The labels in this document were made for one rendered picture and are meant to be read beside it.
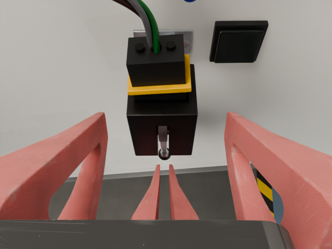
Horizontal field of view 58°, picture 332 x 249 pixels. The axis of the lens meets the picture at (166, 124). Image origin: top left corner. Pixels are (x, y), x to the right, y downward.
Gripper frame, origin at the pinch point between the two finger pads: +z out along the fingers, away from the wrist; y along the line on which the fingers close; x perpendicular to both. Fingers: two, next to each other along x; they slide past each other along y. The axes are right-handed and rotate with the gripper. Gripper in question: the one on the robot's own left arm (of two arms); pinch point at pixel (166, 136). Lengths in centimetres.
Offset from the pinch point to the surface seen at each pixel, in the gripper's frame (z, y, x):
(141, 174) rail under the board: 25.5, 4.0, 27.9
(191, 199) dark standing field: 83, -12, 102
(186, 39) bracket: 13.7, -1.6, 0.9
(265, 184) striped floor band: 83, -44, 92
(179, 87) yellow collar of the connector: 4.9, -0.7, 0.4
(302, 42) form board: 14.2, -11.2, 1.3
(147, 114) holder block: 4.8, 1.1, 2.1
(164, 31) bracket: 13.4, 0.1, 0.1
